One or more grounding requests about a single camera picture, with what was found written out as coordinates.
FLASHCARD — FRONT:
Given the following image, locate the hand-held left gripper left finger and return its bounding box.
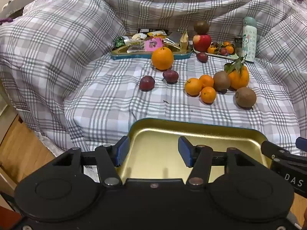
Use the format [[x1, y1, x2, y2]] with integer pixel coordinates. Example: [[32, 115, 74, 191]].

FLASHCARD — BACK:
[[51, 136, 130, 188]]

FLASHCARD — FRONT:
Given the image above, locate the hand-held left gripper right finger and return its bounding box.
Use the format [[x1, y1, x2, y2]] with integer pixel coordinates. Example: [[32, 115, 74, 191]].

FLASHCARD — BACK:
[[178, 136, 258, 187]]

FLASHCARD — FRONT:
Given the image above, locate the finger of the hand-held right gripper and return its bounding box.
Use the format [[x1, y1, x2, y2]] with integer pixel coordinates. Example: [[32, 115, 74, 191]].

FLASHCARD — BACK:
[[261, 140, 307, 163], [295, 136, 307, 150]]

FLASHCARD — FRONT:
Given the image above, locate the gold tin tray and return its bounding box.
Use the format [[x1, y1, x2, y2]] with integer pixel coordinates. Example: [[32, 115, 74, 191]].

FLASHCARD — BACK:
[[115, 118, 272, 184]]

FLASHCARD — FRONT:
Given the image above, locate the brown kiwi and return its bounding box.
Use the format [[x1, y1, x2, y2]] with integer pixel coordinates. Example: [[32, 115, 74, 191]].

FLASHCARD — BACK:
[[213, 71, 231, 93], [235, 87, 257, 108]]

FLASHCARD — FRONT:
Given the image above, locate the small mandarin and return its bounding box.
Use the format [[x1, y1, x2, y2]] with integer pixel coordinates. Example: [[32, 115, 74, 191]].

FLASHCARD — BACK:
[[199, 74, 214, 88], [184, 78, 203, 96], [201, 86, 217, 104]]

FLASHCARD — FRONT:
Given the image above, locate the bumpy orange with leaves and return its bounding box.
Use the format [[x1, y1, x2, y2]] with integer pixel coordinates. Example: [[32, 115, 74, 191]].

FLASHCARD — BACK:
[[224, 55, 250, 90]]

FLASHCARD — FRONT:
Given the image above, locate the large smooth orange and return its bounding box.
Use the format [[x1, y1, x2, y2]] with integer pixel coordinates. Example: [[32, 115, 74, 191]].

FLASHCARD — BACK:
[[151, 47, 174, 71]]

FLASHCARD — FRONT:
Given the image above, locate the grey plaid blanket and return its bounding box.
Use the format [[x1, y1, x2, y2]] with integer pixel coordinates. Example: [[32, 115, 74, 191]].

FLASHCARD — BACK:
[[0, 0, 307, 160]]

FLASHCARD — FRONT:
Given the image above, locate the white lace bed skirt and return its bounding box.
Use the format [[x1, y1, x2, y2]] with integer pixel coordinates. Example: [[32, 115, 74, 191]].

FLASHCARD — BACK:
[[38, 134, 63, 157]]

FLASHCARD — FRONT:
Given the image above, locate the blue and gold snack tin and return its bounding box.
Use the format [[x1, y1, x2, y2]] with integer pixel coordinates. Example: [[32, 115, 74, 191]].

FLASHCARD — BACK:
[[110, 32, 191, 60]]

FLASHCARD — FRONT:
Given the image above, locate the pale green plate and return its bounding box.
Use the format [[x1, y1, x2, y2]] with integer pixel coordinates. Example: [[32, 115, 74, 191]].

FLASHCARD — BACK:
[[193, 47, 239, 60]]

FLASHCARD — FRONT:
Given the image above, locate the green candy wrapper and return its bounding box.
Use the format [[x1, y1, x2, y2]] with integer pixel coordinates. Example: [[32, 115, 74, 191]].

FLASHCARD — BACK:
[[113, 36, 125, 48]]

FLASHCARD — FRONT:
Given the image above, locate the red apple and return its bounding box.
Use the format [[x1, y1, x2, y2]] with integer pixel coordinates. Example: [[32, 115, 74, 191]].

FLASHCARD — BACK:
[[192, 34, 212, 52]]

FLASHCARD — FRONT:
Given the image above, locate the pink snack packet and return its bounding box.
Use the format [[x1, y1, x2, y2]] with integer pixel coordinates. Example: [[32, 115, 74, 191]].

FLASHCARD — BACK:
[[144, 38, 163, 52]]

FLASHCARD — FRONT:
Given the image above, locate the tan paper snack packet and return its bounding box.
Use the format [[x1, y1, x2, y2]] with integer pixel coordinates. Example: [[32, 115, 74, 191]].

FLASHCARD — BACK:
[[180, 29, 189, 49]]

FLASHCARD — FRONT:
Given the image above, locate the dark drink can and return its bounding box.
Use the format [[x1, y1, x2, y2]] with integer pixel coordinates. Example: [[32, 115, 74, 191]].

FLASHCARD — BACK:
[[234, 37, 244, 53]]

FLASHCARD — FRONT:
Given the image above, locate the mint green cartoon bottle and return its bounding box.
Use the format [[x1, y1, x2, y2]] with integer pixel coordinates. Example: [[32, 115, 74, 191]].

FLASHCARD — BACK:
[[240, 17, 257, 61]]

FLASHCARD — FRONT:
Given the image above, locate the silver foil snack packet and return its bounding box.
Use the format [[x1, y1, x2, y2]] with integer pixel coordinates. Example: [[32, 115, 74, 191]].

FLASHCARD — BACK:
[[168, 32, 181, 44]]

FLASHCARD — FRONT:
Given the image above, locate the black snack packet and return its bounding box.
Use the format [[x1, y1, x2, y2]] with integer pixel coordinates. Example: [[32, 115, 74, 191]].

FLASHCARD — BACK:
[[137, 28, 168, 35]]

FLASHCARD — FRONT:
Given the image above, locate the brown round fruit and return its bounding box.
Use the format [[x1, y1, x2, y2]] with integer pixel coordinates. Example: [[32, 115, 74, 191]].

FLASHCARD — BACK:
[[193, 20, 210, 34]]

